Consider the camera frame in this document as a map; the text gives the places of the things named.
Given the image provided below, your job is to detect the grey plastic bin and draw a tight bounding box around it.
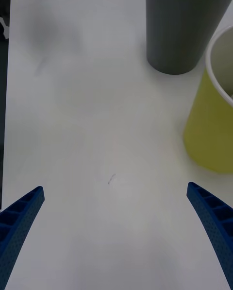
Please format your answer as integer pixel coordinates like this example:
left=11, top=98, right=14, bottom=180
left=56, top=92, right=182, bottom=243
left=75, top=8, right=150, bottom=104
left=145, top=0, right=233, bottom=75

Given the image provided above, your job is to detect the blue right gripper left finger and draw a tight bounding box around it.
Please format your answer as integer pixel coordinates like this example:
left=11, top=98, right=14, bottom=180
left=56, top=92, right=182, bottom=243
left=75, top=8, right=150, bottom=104
left=0, top=186, right=46, bottom=290

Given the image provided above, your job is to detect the yellow-green plastic bin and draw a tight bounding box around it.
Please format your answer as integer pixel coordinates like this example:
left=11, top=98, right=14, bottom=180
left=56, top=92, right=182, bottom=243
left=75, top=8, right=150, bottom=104
left=182, top=25, right=233, bottom=174

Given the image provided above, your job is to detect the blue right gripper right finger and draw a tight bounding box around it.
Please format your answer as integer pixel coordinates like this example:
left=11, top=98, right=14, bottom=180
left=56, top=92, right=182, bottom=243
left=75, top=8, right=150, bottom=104
left=186, top=182, right=233, bottom=290

